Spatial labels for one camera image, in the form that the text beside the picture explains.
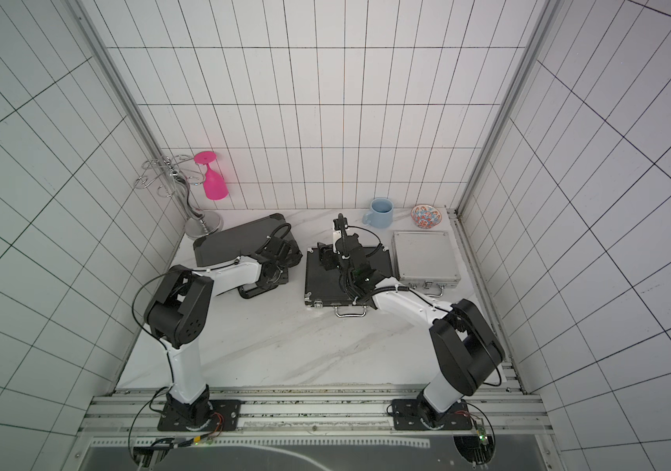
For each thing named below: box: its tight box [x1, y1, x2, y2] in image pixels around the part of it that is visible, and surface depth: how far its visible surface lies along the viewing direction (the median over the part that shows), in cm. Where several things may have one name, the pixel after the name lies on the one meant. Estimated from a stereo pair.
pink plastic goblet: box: [193, 151, 229, 201], surface depth 106 cm
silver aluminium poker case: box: [391, 230, 462, 298], surface depth 102 cm
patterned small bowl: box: [410, 204, 443, 230], surface depth 118 cm
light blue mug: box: [361, 197, 395, 230], surface depth 116 cm
